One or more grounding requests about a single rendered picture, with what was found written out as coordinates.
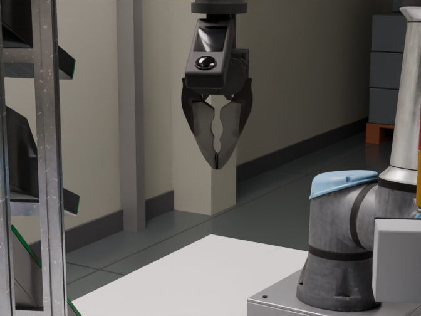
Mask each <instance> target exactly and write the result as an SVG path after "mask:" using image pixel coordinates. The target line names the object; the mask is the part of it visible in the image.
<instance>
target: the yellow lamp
mask: <svg viewBox="0 0 421 316"><path fill-rule="evenodd" d="M416 204H417V205H418V206H420V207H421V151H419V152H418V169H417V194H416Z"/></svg>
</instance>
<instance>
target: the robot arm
mask: <svg viewBox="0 0 421 316"><path fill-rule="evenodd" d="M399 1H400V11H401V12H402V14H403V15H404V16H405V17H406V19H407V21H408V22H407V32H406V38H405V47H404V53H403V63H402V72H401V78H400V88H399V93H398V103H397V112H396V118H395V128H394V133H393V143H392V153H391V158H390V165H389V167H388V168H387V169H386V170H384V171H383V172H382V173H381V174H380V175H379V177H378V173H377V172H375V171H363V170H356V171H334V172H326V173H322V174H319V175H317V176H316V177H315V178H314V179H313V182H312V187H311V195H310V197H309V199H310V200H311V204H310V217H309V246H308V256H307V259H306V261H305V264H304V267H303V269H302V272H301V274H300V276H299V280H298V283H297V290H296V296H297V298H298V300H300V301H301V302H303V303H305V304H307V305H309V306H312V307H315V308H320V309H323V310H331V311H337V312H359V311H364V310H369V309H372V308H375V307H377V306H379V305H380V304H381V302H376V301H375V298H374V294H373V288H372V268H373V237H374V220H375V217H381V218H421V214H419V213H418V212H417V210H416V208H415V205H414V203H413V198H416V194H417V169H418V152H419V149H418V143H419V130H420V105H421V0H399ZM191 12H192V13H201V14H206V18H199V19H198V20H197V24H196V27H195V31H194V37H193V40H192V44H191V47H190V53H189V57H188V60H187V65H186V69H185V77H183V78H182V83H183V88H182V94H181V103H182V109H183V112H184V115H185V117H186V119H187V122H188V124H189V127H190V129H191V131H192V133H193V135H194V137H195V140H196V142H197V145H198V146H199V149H200V151H201V153H202V155H203V156H204V158H205V160H206V161H207V162H208V163H209V165H210V166H211V168H213V169H218V170H219V169H222V168H223V167H224V165H225V164H226V163H227V161H228V160H229V159H230V157H231V155H232V153H233V152H234V149H235V147H236V144H237V142H238V140H239V138H240V136H241V133H242V131H243V128H244V126H245V124H246V122H247V119H248V117H249V114H250V113H251V109H252V104H253V92H252V87H251V85H252V78H249V49H248V48H237V47H236V16H237V14H241V13H247V3H246V2H245V0H195V2H191ZM245 67H246V69H245ZM202 95H203V96H202ZM209 95H224V96H225V98H226V99H227V100H231V102H229V103H228V104H227V105H225V106H223V107H222V108H221V110H220V121H221V122H222V127H223V131H222V135H221V137H220V139H219V140H220V143H221V149H220V151H219V152H218V153H216V151H215V149H214V138H215V136H214V134H213V132H212V121H213V119H214V117H215V110H214V107H213V106H212V105H210V104H208V103H207V102H206V101H205V100H206V99H207V98H208V96H209ZM232 95H234V96H233V97H232Z"/></svg>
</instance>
